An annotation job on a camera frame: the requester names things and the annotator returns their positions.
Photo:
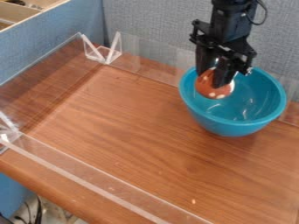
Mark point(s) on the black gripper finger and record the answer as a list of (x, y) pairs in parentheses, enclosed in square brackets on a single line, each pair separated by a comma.
[(222, 72), (205, 57)]

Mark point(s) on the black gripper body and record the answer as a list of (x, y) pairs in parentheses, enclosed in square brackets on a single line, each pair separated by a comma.
[(226, 30)]

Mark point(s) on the red white-stemmed toy mushroom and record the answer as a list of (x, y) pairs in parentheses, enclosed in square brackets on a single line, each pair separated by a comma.
[(204, 88)]

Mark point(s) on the blue plastic bowl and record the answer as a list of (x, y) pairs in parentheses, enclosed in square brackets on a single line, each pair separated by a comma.
[(253, 105)]

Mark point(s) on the clear acrylic back barrier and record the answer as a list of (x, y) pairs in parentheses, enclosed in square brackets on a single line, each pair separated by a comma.
[(161, 63)]

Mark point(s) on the clear acrylic barrier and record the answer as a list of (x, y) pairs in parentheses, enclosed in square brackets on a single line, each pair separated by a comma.
[(32, 94), (101, 183), (161, 63)]

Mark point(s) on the clear acrylic left barrier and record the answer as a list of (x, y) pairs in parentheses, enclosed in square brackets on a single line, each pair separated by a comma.
[(32, 94)]

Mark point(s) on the clear acrylic front barrier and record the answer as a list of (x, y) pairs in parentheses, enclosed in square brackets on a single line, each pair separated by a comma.
[(101, 183)]

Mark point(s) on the wooden shelf unit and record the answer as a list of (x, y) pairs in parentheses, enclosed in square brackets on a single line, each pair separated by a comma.
[(16, 11)]

